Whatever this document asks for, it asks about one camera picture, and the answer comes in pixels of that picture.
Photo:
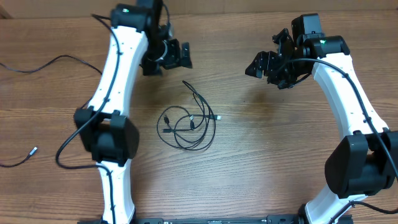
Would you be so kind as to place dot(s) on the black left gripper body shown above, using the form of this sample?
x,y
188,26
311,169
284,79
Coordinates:
x,y
175,55

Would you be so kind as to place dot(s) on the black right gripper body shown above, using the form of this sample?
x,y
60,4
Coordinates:
x,y
272,64

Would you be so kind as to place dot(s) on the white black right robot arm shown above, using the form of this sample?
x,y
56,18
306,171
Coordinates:
x,y
365,161

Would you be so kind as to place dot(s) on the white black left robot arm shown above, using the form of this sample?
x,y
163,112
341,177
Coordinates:
x,y
137,42

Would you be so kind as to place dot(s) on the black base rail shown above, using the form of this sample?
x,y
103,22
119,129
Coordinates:
x,y
217,220

